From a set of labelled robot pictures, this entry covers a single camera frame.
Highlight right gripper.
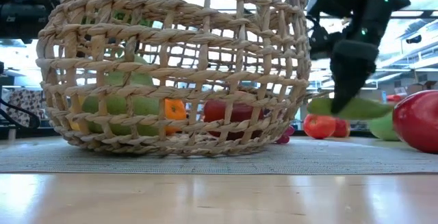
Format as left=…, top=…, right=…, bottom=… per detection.
left=309, top=0, right=411, bottom=115

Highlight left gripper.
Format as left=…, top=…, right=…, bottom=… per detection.
left=0, top=0, right=68, bottom=45

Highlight green cucumber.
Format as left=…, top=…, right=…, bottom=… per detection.
left=306, top=96, right=395, bottom=121

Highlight green apple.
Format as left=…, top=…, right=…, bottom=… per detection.
left=368, top=111, right=401, bottom=142

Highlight purple grape bunch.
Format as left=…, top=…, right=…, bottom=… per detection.
left=275, top=125, right=296, bottom=145

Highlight yellow bell pepper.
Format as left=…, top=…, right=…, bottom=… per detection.
left=68, top=95, right=86, bottom=132

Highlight green mango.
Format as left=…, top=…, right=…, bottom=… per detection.
left=81, top=54, right=162, bottom=138

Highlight red peach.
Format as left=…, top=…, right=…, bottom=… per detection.
left=203, top=99, right=265, bottom=141

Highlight orange fruit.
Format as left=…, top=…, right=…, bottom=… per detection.
left=163, top=98, right=188, bottom=136

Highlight woven wicker basket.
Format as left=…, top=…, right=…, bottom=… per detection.
left=35, top=0, right=312, bottom=158

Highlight cardboard boxes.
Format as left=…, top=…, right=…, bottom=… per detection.
left=405, top=79, right=438, bottom=97

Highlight floral patterned cushion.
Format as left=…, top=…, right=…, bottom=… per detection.
left=1, top=88, right=44, bottom=127

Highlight green leafy plant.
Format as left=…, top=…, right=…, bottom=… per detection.
left=81, top=10, right=155, bottom=28

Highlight grey woven placemat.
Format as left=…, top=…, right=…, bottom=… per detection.
left=0, top=136, right=438, bottom=175

